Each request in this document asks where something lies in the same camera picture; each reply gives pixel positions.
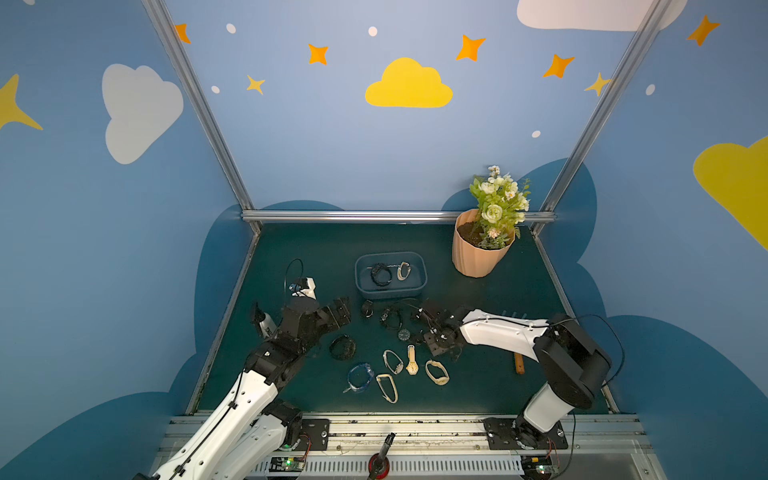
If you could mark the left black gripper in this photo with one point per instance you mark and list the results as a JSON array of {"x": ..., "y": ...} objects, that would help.
[{"x": 324, "y": 315}]

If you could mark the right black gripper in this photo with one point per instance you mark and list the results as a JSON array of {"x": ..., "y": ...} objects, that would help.
[{"x": 441, "y": 327}]

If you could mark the black dial leather strap watch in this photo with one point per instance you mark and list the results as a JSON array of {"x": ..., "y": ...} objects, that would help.
[{"x": 405, "y": 335}]

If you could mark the cream strap round watch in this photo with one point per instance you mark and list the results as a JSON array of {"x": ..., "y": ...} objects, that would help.
[{"x": 436, "y": 372}]

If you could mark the small black watch white face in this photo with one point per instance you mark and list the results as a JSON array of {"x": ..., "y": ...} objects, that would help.
[{"x": 367, "y": 309}]

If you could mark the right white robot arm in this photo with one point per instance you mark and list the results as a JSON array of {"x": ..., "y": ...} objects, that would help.
[{"x": 574, "y": 365}]

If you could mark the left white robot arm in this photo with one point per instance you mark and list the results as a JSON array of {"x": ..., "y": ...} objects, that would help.
[{"x": 251, "y": 422}]

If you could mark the blue plastic storage box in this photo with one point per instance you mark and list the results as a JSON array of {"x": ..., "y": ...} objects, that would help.
[{"x": 411, "y": 287}]

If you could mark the silver cylindrical flashlight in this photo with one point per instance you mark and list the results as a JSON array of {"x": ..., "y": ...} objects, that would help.
[{"x": 263, "y": 322}]

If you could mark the ribbed terracotta flower pot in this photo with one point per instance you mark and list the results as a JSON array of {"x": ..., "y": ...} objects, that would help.
[{"x": 472, "y": 261}]

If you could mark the artificial white flower plant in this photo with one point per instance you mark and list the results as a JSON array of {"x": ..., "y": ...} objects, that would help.
[{"x": 502, "y": 204}]

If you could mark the left green circuit board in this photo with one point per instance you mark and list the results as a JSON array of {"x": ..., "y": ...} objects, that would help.
[{"x": 287, "y": 465}]

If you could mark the green circuit board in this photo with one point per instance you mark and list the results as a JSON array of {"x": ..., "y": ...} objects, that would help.
[
  {"x": 287, "y": 465},
  {"x": 537, "y": 468}
]

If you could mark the red emergency stop button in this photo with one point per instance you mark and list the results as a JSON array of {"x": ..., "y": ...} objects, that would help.
[{"x": 379, "y": 463}]

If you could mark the right green circuit board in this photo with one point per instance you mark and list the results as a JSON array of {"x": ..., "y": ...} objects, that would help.
[{"x": 537, "y": 468}]

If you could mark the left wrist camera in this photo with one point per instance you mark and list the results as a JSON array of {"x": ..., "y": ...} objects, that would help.
[{"x": 303, "y": 287}]

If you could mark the cream strap small watch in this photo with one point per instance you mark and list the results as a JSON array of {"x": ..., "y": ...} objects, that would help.
[{"x": 412, "y": 366}]

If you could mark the black digital strap watch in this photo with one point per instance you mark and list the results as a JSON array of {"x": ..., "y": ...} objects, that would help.
[{"x": 392, "y": 318}]

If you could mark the cream strap square watch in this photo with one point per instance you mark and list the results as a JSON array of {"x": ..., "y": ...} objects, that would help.
[{"x": 388, "y": 388}]

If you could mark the blue garden fork wooden handle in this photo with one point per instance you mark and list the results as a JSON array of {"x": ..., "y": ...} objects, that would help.
[{"x": 519, "y": 364}]

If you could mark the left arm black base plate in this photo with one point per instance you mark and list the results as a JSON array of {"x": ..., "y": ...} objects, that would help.
[{"x": 310, "y": 434}]

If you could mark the aluminium back frame bar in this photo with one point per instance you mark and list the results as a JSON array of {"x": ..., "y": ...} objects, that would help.
[{"x": 341, "y": 216}]

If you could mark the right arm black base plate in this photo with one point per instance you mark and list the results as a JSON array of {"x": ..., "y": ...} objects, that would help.
[{"x": 514, "y": 434}]

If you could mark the aluminium rail front frame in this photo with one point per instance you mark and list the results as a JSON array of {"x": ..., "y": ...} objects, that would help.
[{"x": 430, "y": 446}]

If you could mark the aluminium left frame post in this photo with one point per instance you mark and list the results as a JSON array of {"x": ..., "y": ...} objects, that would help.
[{"x": 161, "y": 20}]

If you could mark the aluminium frame post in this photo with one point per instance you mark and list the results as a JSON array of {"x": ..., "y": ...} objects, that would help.
[
  {"x": 632, "y": 58},
  {"x": 161, "y": 20}
]

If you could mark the aluminium right frame post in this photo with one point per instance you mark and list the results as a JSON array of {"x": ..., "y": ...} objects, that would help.
[{"x": 632, "y": 58}]

